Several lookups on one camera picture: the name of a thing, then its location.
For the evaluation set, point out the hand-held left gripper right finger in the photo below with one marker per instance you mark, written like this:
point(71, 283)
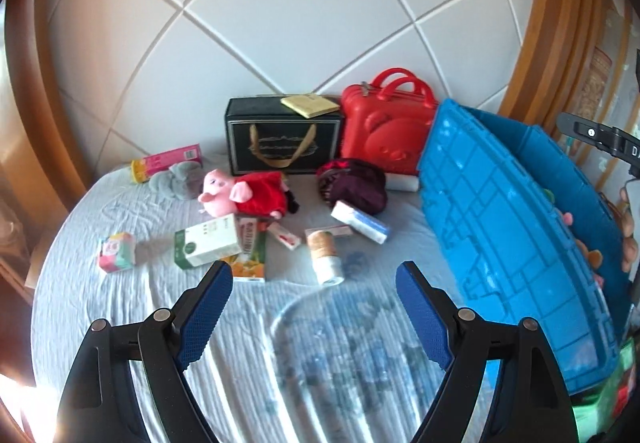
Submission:
point(425, 318)

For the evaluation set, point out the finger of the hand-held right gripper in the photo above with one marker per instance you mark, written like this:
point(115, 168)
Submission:
point(600, 138)

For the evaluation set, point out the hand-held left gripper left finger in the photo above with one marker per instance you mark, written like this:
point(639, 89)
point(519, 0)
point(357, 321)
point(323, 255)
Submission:
point(205, 318)

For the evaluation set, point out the blue plastic crate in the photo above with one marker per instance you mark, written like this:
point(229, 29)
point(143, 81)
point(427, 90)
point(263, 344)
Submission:
point(490, 223)

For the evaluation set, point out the person's right hand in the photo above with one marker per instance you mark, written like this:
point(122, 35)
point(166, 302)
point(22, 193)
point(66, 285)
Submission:
point(629, 253)

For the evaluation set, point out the patterned curtain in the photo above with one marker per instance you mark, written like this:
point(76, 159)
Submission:
point(612, 68)

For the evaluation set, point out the orange printed box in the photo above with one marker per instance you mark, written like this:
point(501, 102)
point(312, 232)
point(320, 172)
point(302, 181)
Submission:
point(250, 258)

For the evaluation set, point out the green white medicine box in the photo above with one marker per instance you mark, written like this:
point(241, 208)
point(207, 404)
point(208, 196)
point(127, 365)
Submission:
point(207, 243)

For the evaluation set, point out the pink green tissue packet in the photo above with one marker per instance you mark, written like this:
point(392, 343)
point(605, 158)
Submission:
point(116, 251)

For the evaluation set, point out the small white red box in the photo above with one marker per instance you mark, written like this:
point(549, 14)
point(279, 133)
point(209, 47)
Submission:
point(285, 236)

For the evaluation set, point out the white blue tissue pack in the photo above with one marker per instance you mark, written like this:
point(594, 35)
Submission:
point(360, 222)

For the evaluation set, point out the beige cream tube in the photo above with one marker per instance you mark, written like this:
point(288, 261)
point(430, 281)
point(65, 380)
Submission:
point(325, 258)

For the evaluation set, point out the pink pig plush red outfit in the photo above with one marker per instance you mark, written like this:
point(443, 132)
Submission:
point(255, 195)

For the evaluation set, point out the grey plush toy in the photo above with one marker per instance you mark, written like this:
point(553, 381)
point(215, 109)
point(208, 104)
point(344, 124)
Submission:
point(175, 183)

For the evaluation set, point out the dark maroon cloth bag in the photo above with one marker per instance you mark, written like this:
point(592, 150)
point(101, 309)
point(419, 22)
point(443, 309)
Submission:
point(355, 185)

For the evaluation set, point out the long pink yellow box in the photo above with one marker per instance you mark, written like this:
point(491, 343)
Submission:
point(167, 160)

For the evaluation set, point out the black gift box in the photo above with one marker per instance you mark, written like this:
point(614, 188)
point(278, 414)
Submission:
point(280, 148)

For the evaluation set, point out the red toy suitcase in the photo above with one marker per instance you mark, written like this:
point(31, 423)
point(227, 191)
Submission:
point(385, 133)

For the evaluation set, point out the green plastic bag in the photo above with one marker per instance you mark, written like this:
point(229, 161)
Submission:
point(605, 403)

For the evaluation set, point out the yellow notepad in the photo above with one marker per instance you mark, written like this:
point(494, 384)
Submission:
point(310, 104)

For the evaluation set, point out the wooden headboard frame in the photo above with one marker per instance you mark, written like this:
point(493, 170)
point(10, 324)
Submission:
point(555, 23)
point(45, 98)

